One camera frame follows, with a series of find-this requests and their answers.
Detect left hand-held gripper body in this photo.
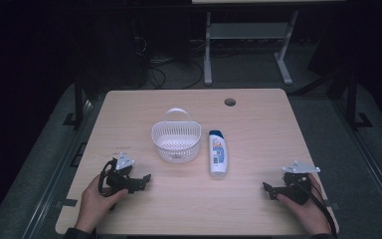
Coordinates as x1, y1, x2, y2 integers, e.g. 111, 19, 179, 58
104, 151, 147, 197

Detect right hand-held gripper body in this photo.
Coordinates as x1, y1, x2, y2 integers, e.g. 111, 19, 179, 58
281, 160, 321, 206

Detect white plastic basket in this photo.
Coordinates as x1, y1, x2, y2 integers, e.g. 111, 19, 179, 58
150, 108, 203, 164

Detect white shampoo bottle blue cap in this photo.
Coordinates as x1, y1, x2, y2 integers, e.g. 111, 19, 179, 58
208, 129, 228, 177

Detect person's right hand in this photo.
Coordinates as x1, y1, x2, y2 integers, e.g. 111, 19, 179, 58
276, 173, 333, 236

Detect person's left hand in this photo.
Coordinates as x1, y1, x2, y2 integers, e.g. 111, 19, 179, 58
74, 173, 129, 234

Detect grey metal stand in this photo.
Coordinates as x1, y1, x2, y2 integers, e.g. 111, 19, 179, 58
203, 9, 300, 87

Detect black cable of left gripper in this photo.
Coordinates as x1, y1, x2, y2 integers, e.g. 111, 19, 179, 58
97, 157, 118, 198

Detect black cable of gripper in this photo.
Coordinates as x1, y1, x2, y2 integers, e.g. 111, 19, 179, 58
97, 157, 118, 198
296, 178, 339, 239

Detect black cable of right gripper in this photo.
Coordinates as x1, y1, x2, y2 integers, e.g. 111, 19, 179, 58
296, 178, 339, 239

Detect black metal post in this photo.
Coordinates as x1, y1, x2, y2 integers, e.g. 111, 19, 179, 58
63, 75, 86, 129
345, 68, 374, 131

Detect black floor cables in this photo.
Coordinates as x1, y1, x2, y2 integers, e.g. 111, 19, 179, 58
144, 57, 205, 91

